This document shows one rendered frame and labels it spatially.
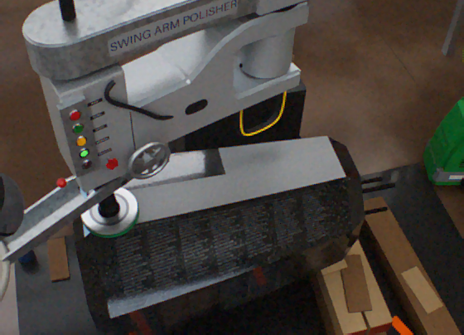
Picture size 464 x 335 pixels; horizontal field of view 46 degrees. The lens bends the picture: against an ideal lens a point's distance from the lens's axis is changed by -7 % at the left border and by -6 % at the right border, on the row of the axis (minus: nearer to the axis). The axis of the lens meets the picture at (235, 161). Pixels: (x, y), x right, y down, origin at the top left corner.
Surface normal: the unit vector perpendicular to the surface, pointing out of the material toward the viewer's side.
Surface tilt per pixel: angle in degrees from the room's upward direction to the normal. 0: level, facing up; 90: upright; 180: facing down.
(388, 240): 0
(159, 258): 45
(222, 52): 90
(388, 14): 0
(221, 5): 90
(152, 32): 90
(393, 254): 0
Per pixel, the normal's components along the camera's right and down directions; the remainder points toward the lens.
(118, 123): 0.54, 0.65
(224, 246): 0.22, 0.05
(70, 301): 0.03, -0.65
